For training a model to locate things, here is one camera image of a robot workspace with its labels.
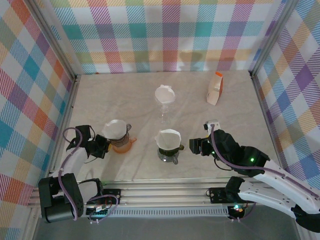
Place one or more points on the aluminium side rail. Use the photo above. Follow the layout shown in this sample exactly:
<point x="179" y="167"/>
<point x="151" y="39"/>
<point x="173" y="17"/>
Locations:
<point x="266" y="125"/>
<point x="66" y="112"/>

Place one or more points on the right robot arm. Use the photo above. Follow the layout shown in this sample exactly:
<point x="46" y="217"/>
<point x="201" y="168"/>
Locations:
<point x="275" y="200"/>

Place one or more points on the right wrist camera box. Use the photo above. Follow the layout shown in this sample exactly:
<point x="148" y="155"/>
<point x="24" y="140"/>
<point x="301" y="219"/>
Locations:
<point x="217" y="123"/>

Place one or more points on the grey glass coffee server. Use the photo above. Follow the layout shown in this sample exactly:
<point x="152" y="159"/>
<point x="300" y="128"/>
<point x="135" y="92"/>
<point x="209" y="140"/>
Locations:
<point x="168" y="158"/>

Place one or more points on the aluminium mounting rail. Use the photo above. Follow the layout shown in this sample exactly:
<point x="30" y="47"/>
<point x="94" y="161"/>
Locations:
<point x="162" y="195"/>

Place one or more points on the left green circuit board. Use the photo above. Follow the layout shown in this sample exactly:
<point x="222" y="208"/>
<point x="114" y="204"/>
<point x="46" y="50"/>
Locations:
<point x="98" y="213"/>

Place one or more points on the clear glass coffee server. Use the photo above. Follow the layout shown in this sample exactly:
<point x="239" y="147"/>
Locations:
<point x="164" y="115"/>

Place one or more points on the orange coffee filter pack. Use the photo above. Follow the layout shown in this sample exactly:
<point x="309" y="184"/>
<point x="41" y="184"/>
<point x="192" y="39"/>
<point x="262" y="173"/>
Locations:
<point x="215" y="90"/>

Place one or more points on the dark green coffee dripper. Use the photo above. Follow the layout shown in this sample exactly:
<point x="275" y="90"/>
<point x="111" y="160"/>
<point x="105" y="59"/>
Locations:
<point x="181" y="147"/>

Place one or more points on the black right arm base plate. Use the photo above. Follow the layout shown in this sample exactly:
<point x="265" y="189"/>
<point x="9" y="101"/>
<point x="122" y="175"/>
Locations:
<point x="216" y="195"/>

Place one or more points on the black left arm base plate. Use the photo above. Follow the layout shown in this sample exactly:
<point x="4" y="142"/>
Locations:
<point x="113" y="196"/>

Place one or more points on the grey plastic coffee dripper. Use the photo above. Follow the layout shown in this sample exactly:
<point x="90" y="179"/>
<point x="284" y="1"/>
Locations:
<point x="122" y="141"/>

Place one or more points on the right circuit board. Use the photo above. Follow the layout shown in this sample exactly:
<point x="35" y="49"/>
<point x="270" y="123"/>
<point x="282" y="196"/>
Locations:
<point x="236" y="208"/>

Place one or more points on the white paper coffee filter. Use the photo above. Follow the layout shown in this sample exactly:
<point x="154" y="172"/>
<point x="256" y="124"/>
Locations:
<point x="163" y="94"/>
<point x="168" y="140"/>
<point x="113" y="128"/>

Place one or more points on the aluminium frame post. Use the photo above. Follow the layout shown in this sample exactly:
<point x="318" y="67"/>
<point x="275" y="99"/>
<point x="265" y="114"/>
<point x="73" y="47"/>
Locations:
<point x="272" y="37"/>
<point x="55" y="42"/>

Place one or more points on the orange coffee server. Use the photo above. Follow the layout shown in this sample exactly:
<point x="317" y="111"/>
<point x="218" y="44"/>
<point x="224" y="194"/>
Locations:
<point x="123" y="149"/>

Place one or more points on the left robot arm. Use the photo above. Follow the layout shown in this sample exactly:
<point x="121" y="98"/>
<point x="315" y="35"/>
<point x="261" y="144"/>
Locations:
<point x="57" y="200"/>

